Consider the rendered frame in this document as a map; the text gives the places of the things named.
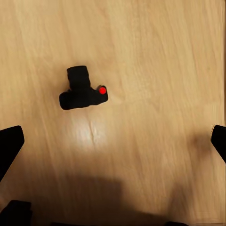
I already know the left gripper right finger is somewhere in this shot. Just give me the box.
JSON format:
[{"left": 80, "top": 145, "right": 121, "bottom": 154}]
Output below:
[{"left": 211, "top": 125, "right": 226, "bottom": 163}]

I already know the digital camera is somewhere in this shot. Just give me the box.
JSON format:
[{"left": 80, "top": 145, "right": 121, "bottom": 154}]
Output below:
[{"left": 59, "top": 65, "right": 108, "bottom": 110}]

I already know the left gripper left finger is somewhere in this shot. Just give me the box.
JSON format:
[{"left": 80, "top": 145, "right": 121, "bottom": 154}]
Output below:
[{"left": 0, "top": 125, "right": 24, "bottom": 182}]

